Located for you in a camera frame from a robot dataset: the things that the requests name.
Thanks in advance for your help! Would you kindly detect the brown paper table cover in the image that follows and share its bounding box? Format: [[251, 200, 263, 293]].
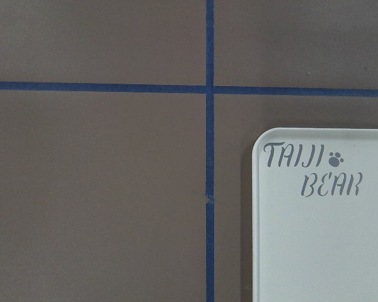
[[0, 1, 378, 301]]

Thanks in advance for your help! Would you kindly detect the white bear print tray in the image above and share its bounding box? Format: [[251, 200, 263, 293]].
[[252, 128, 378, 301]]

